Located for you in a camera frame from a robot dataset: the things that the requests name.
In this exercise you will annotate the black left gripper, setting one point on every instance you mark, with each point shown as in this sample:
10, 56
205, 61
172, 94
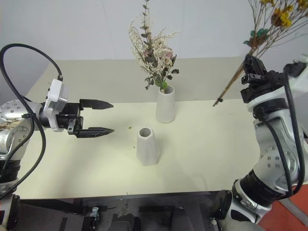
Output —
69, 113

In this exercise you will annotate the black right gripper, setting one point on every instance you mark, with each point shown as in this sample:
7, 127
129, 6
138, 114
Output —
264, 81

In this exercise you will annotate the yellow dried flower bouquet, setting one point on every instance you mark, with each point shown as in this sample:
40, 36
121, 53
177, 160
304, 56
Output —
280, 18

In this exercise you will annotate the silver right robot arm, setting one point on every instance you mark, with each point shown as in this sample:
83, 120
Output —
272, 122

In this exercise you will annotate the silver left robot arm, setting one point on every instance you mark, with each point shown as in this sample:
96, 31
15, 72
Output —
15, 134

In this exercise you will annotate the white pink dried flower bouquet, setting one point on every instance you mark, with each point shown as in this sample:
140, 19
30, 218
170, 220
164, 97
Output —
154, 54

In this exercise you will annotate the faceted white ceramic vase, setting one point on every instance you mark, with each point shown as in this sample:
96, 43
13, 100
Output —
146, 149

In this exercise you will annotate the slim white ceramic vase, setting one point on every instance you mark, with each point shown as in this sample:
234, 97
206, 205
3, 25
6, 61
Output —
164, 106

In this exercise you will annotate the metal caster clamp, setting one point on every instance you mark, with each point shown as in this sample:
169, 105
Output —
94, 215

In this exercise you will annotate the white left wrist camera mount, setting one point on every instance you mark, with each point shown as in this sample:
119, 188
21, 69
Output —
56, 96

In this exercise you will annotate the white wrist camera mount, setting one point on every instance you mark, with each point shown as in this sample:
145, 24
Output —
302, 81
56, 96

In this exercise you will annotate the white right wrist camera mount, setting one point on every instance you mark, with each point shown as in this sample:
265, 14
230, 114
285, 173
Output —
302, 81

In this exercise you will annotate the black frame under table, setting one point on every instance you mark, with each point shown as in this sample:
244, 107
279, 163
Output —
60, 207

